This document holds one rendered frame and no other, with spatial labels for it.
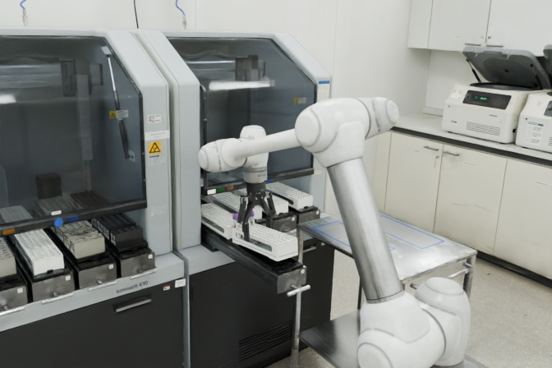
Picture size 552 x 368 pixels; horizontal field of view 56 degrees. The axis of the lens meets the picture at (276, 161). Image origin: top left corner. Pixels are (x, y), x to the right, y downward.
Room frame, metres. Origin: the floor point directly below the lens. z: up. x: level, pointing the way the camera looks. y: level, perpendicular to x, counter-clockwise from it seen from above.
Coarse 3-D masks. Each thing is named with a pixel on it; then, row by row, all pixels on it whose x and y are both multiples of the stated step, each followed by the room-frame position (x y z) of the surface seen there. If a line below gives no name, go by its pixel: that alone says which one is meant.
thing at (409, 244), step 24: (336, 216) 2.22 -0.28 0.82; (384, 216) 2.24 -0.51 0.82; (336, 240) 1.95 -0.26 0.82; (408, 240) 1.97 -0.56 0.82; (432, 240) 1.98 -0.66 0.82; (408, 264) 1.74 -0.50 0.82; (432, 264) 1.75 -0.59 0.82; (360, 288) 2.35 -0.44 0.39; (312, 336) 2.08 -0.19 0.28; (336, 336) 2.09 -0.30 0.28; (336, 360) 1.92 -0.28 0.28
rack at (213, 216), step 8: (208, 208) 2.16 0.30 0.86; (216, 208) 2.17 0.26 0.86; (208, 216) 2.06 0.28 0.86; (216, 216) 2.06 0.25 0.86; (224, 216) 2.06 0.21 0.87; (208, 224) 2.06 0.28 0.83; (216, 224) 2.10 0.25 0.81; (224, 224) 1.98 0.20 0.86; (232, 224) 1.97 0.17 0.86; (224, 232) 1.95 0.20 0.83
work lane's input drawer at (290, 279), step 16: (208, 240) 2.02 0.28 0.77; (224, 240) 1.94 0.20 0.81; (240, 256) 1.83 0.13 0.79; (256, 256) 1.81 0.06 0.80; (256, 272) 1.74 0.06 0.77; (272, 272) 1.68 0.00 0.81; (288, 272) 1.68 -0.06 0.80; (304, 272) 1.72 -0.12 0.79; (288, 288) 1.68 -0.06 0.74; (304, 288) 1.67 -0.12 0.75
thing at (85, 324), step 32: (0, 32) 2.04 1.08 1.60; (32, 32) 2.11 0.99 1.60; (64, 32) 2.19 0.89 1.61; (96, 32) 2.24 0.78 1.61; (128, 32) 2.20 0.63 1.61; (128, 64) 1.99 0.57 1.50; (160, 96) 1.94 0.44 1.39; (160, 128) 1.94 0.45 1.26; (160, 160) 1.93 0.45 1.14; (160, 192) 1.93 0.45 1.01; (160, 224) 1.93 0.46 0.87; (160, 256) 1.92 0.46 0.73; (160, 288) 1.83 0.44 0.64; (0, 320) 1.48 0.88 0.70; (32, 320) 1.54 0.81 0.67; (64, 320) 1.60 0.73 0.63; (96, 320) 1.67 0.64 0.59; (128, 320) 1.74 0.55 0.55; (160, 320) 1.82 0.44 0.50; (0, 352) 1.47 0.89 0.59; (32, 352) 1.53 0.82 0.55; (64, 352) 1.59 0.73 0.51; (96, 352) 1.66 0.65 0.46; (128, 352) 1.74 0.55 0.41; (160, 352) 1.82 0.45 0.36
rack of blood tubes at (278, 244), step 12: (240, 228) 1.89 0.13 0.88; (252, 228) 1.90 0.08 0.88; (264, 228) 1.89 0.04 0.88; (240, 240) 1.87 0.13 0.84; (252, 240) 1.85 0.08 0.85; (264, 240) 1.74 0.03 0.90; (276, 240) 1.74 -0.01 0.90; (288, 240) 1.73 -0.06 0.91; (276, 252) 1.69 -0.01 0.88; (288, 252) 1.72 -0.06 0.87
